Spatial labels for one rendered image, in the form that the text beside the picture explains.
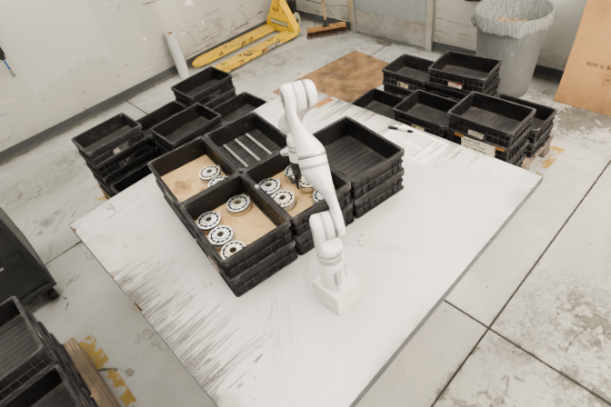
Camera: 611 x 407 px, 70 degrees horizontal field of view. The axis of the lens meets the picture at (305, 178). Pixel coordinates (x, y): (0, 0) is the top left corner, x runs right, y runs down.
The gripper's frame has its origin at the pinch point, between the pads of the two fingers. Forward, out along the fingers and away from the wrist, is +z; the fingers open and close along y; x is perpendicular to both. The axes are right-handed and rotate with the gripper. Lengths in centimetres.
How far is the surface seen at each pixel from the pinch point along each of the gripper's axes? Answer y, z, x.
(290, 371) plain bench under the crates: -47, 17, -57
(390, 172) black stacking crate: 33.3, 2.2, -18.2
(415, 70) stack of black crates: 167, 49, 99
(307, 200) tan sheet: -2.5, 4.4, -5.8
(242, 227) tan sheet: -31.7, 4.6, -0.4
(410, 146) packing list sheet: 66, 17, 2
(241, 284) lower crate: -44.4, 11.5, -19.8
